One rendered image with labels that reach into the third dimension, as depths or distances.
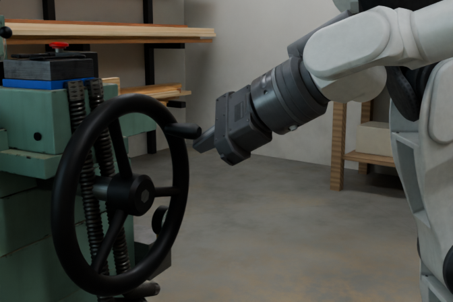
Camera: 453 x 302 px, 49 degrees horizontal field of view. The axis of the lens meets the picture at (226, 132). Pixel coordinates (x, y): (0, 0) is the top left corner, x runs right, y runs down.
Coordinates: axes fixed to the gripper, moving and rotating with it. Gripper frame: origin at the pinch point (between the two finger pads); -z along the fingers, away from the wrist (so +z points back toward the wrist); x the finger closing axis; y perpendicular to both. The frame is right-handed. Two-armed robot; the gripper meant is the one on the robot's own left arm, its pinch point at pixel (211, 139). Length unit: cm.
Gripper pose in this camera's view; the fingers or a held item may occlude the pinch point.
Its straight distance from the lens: 75.8
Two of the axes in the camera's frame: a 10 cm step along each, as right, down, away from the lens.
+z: 7.6, -4.2, -4.9
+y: -6.5, -5.1, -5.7
